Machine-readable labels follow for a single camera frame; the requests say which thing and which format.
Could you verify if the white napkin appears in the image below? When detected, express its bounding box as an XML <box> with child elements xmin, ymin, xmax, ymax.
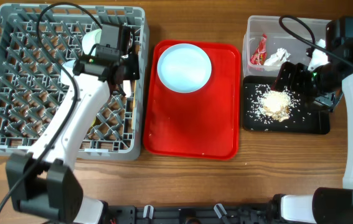
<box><xmin>263</xmin><ymin>48</ymin><xmax>291</xmax><ymax>67</ymax></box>

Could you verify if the food scraps and rice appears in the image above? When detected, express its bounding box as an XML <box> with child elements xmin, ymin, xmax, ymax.
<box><xmin>245</xmin><ymin>84</ymin><xmax>306</xmax><ymax>124</ymax></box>

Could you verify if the red sauce packet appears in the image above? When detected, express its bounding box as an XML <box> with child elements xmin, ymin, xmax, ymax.
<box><xmin>250</xmin><ymin>34</ymin><xmax>267</xmax><ymax>65</ymax></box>

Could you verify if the light blue food bowl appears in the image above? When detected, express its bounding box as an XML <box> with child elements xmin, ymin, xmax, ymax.
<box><xmin>82</xmin><ymin>29</ymin><xmax>101</xmax><ymax>54</ymax></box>

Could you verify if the white plastic fork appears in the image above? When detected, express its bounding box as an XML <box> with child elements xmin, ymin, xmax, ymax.
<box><xmin>123</xmin><ymin>80</ymin><xmax>132</xmax><ymax>97</ymax></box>

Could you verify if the yellow plastic cup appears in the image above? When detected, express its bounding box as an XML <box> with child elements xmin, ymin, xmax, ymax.
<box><xmin>90</xmin><ymin>117</ymin><xmax>96</xmax><ymax>127</ymax></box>

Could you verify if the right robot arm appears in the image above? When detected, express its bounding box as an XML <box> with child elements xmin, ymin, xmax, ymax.
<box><xmin>266</xmin><ymin>16</ymin><xmax>353</xmax><ymax>223</ymax></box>

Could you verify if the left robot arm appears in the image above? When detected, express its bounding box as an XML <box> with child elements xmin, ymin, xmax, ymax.
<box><xmin>6</xmin><ymin>23</ymin><xmax>140</xmax><ymax>223</ymax></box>

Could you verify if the black waste tray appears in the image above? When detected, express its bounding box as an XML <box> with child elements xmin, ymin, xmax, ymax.
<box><xmin>240</xmin><ymin>76</ymin><xmax>331</xmax><ymax>134</ymax></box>

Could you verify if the grey dishwasher rack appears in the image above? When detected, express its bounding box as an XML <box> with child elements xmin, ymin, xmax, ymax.
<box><xmin>0</xmin><ymin>3</ymin><xmax>149</xmax><ymax>161</ymax></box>

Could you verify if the clear plastic bin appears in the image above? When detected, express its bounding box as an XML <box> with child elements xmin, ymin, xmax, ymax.
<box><xmin>242</xmin><ymin>16</ymin><xmax>330</xmax><ymax>77</ymax></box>

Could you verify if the light blue plate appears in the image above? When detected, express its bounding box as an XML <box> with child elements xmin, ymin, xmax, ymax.
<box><xmin>157</xmin><ymin>44</ymin><xmax>212</xmax><ymax>93</ymax></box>

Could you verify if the red plastic tray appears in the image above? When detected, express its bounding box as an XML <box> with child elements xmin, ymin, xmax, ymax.
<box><xmin>143</xmin><ymin>40</ymin><xmax>242</xmax><ymax>160</ymax></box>

